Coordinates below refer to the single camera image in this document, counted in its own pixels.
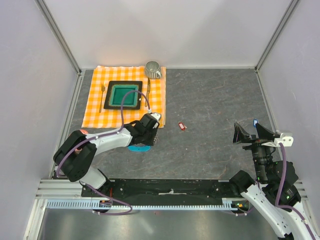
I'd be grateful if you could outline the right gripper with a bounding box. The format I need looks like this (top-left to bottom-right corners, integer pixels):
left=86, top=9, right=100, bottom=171
left=231, top=121, right=276, bottom=181

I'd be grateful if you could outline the red tag key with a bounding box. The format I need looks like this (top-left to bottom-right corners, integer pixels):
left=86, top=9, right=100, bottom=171
left=178, top=122, right=187, bottom=131

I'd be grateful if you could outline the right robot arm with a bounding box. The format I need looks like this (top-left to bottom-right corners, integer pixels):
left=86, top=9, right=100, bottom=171
left=229, top=122, right=320, bottom=240

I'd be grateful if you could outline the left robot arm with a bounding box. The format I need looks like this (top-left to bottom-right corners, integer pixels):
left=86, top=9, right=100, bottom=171
left=53, top=112, right=161, bottom=197

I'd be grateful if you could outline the blue tag key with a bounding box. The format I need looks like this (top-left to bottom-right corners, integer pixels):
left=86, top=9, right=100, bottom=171
left=253, top=118, right=259, bottom=128

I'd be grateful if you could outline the gold knife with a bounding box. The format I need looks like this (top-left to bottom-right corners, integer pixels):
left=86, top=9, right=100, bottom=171
left=144, top=78, right=151, bottom=107

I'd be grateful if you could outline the orange white checkered cloth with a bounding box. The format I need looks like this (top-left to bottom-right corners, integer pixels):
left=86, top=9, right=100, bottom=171
left=82, top=65, right=167, bottom=129

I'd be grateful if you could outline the black green square plate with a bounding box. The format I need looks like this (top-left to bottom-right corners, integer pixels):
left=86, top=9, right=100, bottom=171
left=103, top=80, right=143, bottom=110

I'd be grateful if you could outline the red white patterned bowl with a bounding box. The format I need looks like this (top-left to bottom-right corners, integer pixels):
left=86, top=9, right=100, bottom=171
left=80, top=129, right=88, bottom=135

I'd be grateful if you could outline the gold fork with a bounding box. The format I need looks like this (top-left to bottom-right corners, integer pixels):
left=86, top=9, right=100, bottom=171
left=99, top=82, right=106, bottom=113

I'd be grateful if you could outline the grey striped mug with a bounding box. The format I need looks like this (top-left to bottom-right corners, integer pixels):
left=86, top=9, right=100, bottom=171
left=144, top=61, right=162, bottom=79

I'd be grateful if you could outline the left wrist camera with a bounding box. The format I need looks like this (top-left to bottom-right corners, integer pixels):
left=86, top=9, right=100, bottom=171
left=147, top=109, right=162, bottom=122

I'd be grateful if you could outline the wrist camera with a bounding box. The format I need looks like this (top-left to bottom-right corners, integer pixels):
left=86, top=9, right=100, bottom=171
left=147, top=109, right=162, bottom=122
left=273, top=130, right=294, bottom=148

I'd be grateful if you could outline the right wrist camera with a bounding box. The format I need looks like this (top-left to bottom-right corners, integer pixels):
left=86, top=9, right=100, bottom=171
left=273, top=130, right=294, bottom=148

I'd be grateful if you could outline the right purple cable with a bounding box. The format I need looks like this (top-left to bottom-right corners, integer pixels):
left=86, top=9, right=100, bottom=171
left=231, top=142, right=316, bottom=240

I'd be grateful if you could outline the purple cable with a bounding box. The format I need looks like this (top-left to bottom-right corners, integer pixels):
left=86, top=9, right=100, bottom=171
left=231, top=142, right=316, bottom=240
left=55, top=90, right=152, bottom=216

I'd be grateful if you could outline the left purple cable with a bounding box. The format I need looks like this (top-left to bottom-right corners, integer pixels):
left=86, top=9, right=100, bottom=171
left=55, top=90, right=152, bottom=216

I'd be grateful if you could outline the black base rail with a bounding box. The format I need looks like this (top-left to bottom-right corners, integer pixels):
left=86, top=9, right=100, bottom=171
left=97, top=178, right=242, bottom=207

